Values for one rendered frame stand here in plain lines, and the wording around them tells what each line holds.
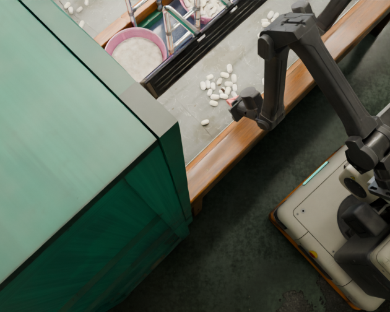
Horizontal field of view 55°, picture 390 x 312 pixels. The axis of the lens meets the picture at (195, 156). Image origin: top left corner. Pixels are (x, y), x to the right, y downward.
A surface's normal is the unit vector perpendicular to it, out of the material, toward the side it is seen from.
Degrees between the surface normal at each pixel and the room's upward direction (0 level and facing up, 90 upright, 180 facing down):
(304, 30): 27
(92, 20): 0
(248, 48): 0
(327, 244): 0
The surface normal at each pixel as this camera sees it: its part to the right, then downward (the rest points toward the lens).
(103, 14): 0.00, -0.25
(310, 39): 0.36, 0.03
